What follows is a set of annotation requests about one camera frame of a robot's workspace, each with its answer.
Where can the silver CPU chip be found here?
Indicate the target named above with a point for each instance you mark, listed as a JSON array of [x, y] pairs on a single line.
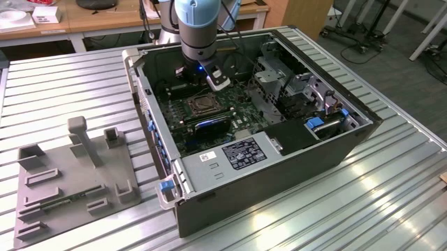
[[204, 103]]

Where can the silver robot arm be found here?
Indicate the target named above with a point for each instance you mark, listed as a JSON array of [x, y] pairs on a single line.
[[197, 39]]

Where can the CPU socket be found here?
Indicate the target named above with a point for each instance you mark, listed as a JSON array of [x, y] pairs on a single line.
[[222, 104]]

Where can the black graphics card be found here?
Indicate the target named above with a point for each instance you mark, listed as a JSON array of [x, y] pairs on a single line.
[[212, 128]]

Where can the metal drive cage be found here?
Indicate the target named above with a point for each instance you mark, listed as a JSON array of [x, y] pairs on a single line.
[[269, 75]]

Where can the green motherboard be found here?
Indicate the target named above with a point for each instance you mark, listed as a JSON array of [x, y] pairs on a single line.
[[252, 115]]

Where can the wooden desk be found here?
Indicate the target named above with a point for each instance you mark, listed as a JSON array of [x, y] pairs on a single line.
[[112, 18]]

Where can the grey power supply unit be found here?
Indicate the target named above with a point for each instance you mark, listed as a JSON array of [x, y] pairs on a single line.
[[210, 172]]

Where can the wooden cabinet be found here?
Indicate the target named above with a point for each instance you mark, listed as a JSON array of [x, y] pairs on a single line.
[[304, 18]]

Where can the black round stand base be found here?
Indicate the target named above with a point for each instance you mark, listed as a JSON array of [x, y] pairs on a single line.
[[97, 3]]

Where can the blue disk carrier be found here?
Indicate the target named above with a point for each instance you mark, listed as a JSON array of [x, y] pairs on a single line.
[[314, 123]]

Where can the blue case latch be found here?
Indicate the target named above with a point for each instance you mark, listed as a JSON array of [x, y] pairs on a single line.
[[166, 186]]

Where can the small blue clip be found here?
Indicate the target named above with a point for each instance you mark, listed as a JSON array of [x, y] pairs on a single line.
[[345, 113]]

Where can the white cardboard box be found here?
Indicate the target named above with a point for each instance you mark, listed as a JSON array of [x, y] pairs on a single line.
[[46, 14]]

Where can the grey parts rack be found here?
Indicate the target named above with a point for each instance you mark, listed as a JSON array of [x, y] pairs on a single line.
[[81, 177]]

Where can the red packet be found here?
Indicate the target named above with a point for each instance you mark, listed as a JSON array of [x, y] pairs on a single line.
[[42, 2]]

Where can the black and grey PC case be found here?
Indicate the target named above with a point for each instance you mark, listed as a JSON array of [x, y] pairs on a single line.
[[262, 198]]

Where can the white round plate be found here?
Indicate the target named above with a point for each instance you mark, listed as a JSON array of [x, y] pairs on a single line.
[[14, 18]]

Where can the black wheeled stand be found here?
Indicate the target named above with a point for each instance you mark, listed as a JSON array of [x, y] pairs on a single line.
[[376, 21]]

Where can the green RAM stick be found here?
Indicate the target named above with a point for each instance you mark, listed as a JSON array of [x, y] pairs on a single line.
[[61, 202]]

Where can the small wooden block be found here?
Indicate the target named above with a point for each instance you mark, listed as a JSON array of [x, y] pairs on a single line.
[[444, 179]]

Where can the white table frame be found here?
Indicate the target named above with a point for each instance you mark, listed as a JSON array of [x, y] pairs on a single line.
[[425, 41]]

